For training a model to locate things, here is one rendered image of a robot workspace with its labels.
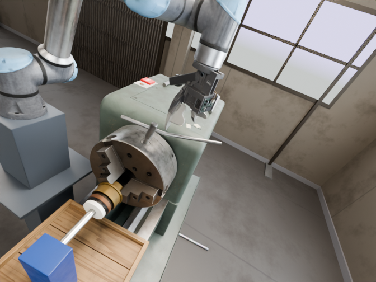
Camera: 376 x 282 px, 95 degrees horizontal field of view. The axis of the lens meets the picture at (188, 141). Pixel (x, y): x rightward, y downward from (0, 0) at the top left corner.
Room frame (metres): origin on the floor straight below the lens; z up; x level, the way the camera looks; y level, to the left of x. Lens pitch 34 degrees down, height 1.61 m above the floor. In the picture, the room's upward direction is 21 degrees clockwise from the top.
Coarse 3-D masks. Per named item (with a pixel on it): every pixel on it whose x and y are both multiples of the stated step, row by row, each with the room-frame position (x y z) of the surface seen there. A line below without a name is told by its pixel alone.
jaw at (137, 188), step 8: (128, 184) 0.38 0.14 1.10; (136, 184) 0.39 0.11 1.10; (144, 184) 0.40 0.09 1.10; (128, 192) 0.35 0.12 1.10; (136, 192) 0.36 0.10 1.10; (144, 192) 0.37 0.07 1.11; (152, 192) 0.38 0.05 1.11; (160, 192) 0.40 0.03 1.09; (128, 200) 0.34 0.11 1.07; (136, 200) 0.35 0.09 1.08; (152, 200) 0.36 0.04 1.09
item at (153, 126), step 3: (153, 123) 0.46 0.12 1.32; (156, 123) 0.46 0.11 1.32; (150, 126) 0.45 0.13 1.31; (153, 126) 0.45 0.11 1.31; (156, 126) 0.45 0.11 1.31; (150, 129) 0.45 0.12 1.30; (153, 129) 0.45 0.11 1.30; (147, 132) 0.45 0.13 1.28; (150, 132) 0.45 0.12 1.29; (153, 132) 0.45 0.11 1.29; (147, 135) 0.45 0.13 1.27; (150, 135) 0.45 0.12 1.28; (147, 138) 0.45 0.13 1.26; (150, 138) 0.45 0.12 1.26; (144, 141) 0.45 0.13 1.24; (147, 141) 0.45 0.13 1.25
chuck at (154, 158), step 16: (128, 128) 0.51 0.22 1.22; (96, 144) 0.43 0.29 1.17; (128, 144) 0.42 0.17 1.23; (160, 144) 0.49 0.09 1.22; (96, 160) 0.43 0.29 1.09; (128, 160) 0.42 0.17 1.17; (144, 160) 0.41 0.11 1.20; (160, 160) 0.44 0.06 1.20; (96, 176) 0.43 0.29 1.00; (128, 176) 0.46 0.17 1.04; (144, 176) 0.41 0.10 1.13; (160, 176) 0.40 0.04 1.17
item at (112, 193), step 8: (104, 184) 0.33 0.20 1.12; (112, 184) 0.35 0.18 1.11; (120, 184) 0.36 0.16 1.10; (96, 192) 0.30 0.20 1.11; (104, 192) 0.30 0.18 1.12; (112, 192) 0.32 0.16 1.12; (120, 192) 0.33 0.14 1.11; (96, 200) 0.28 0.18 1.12; (104, 200) 0.29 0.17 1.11; (112, 200) 0.30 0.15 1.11; (120, 200) 0.33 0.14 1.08; (104, 208) 0.27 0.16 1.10; (112, 208) 0.30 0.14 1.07
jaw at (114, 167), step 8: (112, 144) 0.43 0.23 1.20; (104, 152) 0.39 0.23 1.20; (112, 152) 0.41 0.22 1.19; (104, 160) 0.39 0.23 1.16; (112, 160) 0.39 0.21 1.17; (120, 160) 0.42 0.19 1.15; (104, 168) 0.36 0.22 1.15; (112, 168) 0.38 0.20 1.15; (120, 168) 0.40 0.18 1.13; (104, 176) 0.35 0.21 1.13; (112, 176) 0.36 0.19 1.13
